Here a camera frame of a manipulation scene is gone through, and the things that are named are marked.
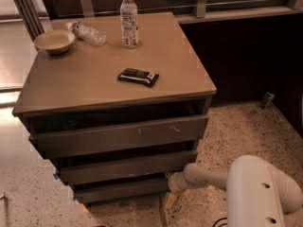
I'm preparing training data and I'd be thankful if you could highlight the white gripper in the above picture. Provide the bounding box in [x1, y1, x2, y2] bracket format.
[164, 164, 198, 209]

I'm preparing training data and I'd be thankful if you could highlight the drawer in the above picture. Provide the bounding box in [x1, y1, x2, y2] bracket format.
[74, 175, 168, 204]
[59, 150, 198, 184]
[29, 114, 208, 159]

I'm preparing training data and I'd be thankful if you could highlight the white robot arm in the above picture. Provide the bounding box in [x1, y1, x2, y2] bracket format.
[165, 155, 303, 227]

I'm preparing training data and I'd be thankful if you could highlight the brown three-drawer cabinet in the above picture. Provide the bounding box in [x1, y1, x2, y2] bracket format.
[13, 13, 216, 191]

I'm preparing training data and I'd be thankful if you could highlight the blue tape strip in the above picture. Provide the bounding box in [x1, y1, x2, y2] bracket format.
[53, 173, 60, 181]

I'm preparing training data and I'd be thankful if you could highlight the small dark floor object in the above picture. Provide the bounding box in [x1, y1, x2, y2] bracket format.
[260, 92, 275, 109]

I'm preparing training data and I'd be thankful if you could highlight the lying clear water bottle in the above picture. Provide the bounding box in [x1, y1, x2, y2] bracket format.
[65, 21, 106, 46]

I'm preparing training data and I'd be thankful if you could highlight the upright clear water bottle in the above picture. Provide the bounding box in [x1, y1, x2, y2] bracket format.
[120, 0, 139, 48]

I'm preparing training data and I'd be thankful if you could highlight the beige paper bowl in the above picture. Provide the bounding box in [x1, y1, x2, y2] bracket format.
[34, 29, 76, 55]

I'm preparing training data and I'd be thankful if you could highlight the black floor cable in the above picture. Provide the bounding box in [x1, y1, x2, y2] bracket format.
[211, 217, 229, 227]

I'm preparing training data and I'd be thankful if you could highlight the metal railing frame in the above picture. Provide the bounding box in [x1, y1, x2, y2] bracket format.
[13, 0, 303, 24]

